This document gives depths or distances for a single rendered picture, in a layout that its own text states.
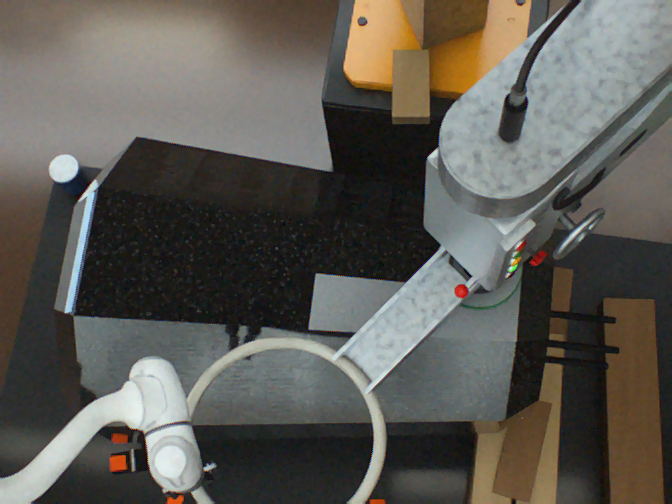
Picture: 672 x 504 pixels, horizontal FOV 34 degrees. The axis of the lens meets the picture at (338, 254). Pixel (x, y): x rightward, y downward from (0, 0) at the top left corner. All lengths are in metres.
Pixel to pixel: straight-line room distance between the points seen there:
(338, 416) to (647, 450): 1.06
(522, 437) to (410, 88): 1.09
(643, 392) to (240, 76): 1.75
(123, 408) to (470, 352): 0.90
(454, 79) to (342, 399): 0.93
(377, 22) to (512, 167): 1.28
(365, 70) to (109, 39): 1.34
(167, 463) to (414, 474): 1.39
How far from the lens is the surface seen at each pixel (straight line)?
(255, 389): 2.89
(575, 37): 2.08
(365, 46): 3.13
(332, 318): 2.77
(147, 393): 2.37
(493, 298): 2.76
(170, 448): 2.32
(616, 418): 3.53
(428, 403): 2.87
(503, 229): 2.08
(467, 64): 3.10
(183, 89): 4.01
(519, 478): 3.33
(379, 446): 2.61
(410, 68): 3.04
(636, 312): 3.60
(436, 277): 2.64
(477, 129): 1.98
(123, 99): 4.04
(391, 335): 2.65
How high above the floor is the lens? 3.56
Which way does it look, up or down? 73 degrees down
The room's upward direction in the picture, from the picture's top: 12 degrees counter-clockwise
